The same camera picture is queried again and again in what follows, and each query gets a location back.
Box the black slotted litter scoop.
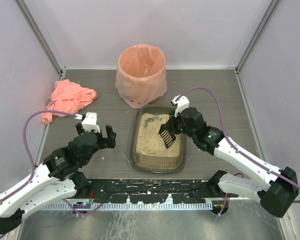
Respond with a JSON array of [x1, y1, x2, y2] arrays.
[[158, 123, 177, 149]]

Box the dark green litter box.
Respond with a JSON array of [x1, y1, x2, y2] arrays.
[[129, 105, 187, 174]]

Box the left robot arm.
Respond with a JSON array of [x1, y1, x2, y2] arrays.
[[0, 123, 117, 235]]

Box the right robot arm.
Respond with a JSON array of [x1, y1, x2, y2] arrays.
[[158, 107, 299, 218]]

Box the beige cat litter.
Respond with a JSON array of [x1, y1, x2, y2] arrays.
[[136, 113, 181, 158]]

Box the crumpled pink cloth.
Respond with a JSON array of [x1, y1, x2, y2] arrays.
[[45, 79, 98, 114]]

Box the bin with orange liner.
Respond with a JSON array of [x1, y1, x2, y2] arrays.
[[115, 44, 167, 109]]

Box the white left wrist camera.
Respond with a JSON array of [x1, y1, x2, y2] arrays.
[[81, 112, 101, 133]]

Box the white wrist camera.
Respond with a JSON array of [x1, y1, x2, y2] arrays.
[[81, 112, 101, 133], [171, 95, 190, 118]]

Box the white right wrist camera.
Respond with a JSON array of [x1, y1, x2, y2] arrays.
[[171, 95, 190, 118]]

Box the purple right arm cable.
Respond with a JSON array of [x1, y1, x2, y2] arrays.
[[178, 86, 300, 203]]

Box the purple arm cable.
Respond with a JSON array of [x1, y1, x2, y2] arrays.
[[0, 110, 83, 213], [178, 86, 300, 203]]

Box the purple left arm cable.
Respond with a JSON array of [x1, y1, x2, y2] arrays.
[[0, 110, 83, 213]]

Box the white slotted cable duct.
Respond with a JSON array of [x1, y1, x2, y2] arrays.
[[41, 200, 213, 211]]

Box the left aluminium frame post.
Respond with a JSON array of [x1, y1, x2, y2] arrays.
[[15, 0, 67, 76]]

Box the aluminium frame post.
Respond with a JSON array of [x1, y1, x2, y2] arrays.
[[15, 0, 67, 76], [236, 0, 282, 74]]

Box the right aluminium frame post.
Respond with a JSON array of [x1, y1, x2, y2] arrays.
[[236, 0, 282, 74]]

